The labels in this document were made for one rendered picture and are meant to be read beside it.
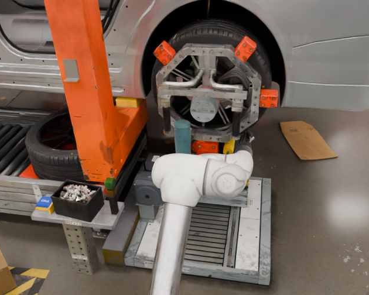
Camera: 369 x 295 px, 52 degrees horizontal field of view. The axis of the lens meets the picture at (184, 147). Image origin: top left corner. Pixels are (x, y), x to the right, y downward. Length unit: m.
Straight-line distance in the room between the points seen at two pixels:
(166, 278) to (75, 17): 1.04
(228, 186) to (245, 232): 1.11
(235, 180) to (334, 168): 1.89
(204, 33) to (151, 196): 0.93
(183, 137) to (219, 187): 0.81
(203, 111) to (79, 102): 0.59
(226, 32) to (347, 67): 0.63
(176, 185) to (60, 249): 1.32
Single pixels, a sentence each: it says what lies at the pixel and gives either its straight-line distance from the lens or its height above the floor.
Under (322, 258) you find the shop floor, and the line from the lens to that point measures 2.38.
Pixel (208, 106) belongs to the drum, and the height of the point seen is 0.88.
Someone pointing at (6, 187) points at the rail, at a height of 0.34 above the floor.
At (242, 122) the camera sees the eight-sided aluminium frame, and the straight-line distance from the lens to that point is 2.07.
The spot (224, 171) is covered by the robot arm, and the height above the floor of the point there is 1.00.
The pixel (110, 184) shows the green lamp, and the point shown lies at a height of 0.65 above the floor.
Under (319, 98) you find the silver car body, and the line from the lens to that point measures 2.17.
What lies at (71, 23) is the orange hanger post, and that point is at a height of 1.33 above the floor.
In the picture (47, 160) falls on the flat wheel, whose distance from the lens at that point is 2.36.
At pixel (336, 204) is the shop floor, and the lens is 2.74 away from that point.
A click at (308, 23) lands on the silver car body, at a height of 1.21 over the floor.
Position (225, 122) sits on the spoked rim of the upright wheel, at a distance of 2.19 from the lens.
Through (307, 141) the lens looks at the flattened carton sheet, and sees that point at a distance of 3.30.
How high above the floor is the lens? 1.75
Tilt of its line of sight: 34 degrees down
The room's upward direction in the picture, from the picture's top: 2 degrees counter-clockwise
